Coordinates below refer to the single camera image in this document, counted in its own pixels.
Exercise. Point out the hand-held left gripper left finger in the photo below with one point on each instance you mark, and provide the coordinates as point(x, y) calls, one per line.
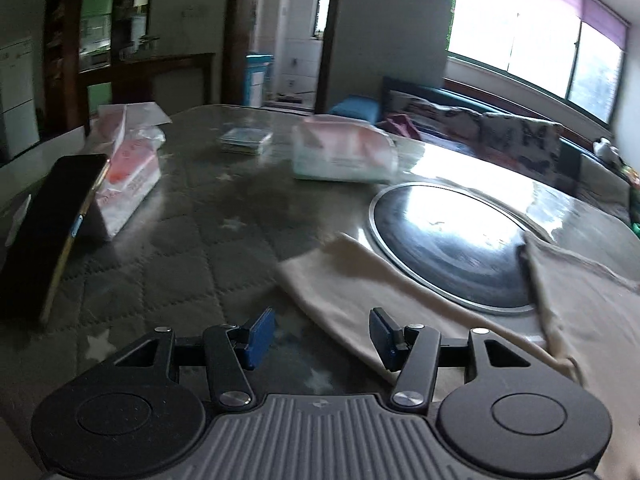
point(260, 340)

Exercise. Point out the dark wooden cabinet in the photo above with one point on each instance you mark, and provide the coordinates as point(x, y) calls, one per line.
point(135, 75)

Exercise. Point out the pink white tissue pack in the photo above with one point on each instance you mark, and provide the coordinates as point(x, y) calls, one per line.
point(340, 150)
point(130, 170)

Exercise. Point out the round black built-in cooktop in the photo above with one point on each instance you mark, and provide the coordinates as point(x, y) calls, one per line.
point(450, 250)

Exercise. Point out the black smartphone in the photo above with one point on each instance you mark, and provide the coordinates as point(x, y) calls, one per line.
point(45, 225)

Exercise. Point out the cream cloth garment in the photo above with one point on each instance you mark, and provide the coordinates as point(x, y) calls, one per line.
point(340, 280)

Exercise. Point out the grey cushion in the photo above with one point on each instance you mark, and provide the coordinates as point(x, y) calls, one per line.
point(602, 187)

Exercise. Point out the white plush toy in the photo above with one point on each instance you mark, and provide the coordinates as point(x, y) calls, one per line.
point(604, 149)

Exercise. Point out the pink cloth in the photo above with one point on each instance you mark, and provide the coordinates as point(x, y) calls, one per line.
point(400, 126)

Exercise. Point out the small clear flat box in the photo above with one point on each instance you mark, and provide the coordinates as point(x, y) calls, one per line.
point(245, 141)

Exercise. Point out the blue corner sofa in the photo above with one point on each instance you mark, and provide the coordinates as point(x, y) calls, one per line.
point(355, 107)

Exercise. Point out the blue white small cabinet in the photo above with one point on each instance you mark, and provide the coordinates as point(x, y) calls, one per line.
point(259, 80)

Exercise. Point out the window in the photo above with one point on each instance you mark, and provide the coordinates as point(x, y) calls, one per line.
point(540, 35)

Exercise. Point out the long butterfly print cushion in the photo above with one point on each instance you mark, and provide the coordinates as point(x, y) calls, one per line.
point(440, 110)

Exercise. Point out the white refrigerator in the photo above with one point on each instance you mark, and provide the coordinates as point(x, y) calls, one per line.
point(17, 100)

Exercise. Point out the purple roller blind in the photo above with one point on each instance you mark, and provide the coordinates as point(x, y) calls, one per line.
point(600, 10)

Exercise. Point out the square butterfly print cushion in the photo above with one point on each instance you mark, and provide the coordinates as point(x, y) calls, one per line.
point(525, 147)

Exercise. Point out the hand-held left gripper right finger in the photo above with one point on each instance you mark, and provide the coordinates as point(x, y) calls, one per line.
point(382, 340)

